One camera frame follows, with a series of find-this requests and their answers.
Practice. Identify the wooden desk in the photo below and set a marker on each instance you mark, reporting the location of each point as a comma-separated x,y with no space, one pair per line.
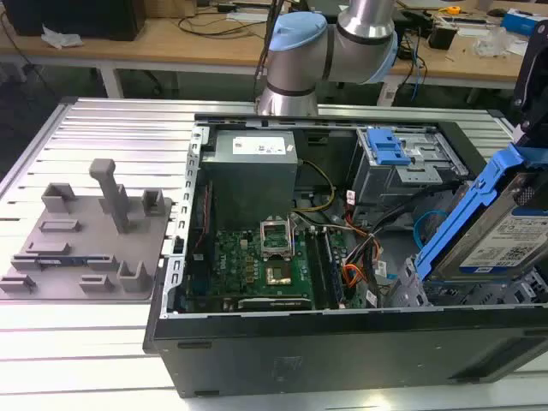
171,47

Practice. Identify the black PC case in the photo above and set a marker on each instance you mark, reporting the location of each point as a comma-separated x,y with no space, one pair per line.
299,355

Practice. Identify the white crumpled paper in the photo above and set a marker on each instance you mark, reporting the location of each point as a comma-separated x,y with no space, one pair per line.
60,38

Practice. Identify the small black adapter box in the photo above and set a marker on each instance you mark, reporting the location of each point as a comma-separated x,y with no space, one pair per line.
443,36

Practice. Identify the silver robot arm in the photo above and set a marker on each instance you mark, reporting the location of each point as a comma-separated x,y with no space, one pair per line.
299,60

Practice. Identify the metal optical drive cage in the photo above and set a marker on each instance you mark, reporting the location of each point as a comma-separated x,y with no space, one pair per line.
377,184

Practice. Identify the clear plastic bag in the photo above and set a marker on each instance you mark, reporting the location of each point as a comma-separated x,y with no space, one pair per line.
496,43

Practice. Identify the green motherboard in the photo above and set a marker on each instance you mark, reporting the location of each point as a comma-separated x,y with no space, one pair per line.
233,257

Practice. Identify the black RAM slot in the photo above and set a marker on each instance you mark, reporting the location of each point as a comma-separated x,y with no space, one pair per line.
322,269
328,269
334,269
316,269

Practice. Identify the black graphics card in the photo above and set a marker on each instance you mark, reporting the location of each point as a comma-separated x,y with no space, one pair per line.
274,303

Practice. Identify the black computer box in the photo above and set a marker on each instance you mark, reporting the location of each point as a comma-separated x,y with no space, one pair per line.
77,17

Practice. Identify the hard disk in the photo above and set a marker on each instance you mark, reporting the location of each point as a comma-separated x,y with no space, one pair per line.
505,240

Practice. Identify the gray power supply unit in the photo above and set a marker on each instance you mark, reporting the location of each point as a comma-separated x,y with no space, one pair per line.
248,184

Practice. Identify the yellow tape measure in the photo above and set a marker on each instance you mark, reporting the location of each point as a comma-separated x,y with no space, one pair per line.
452,10

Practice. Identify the metal disk bay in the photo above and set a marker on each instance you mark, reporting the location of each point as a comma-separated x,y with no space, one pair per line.
411,282

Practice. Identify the CPU socket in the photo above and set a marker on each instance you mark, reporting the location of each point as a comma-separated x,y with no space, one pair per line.
280,275

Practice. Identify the gray parts rack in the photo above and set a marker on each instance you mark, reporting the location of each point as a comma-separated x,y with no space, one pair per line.
85,240

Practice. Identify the blue drive latch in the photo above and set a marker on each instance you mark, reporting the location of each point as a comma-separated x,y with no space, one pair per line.
387,150

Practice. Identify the metal locking lever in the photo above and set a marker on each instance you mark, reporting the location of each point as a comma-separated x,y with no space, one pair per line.
295,235

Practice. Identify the black computer mouse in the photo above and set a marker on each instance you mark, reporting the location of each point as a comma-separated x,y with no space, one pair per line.
496,12

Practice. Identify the blue cardboard box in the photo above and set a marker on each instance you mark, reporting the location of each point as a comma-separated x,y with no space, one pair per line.
518,22

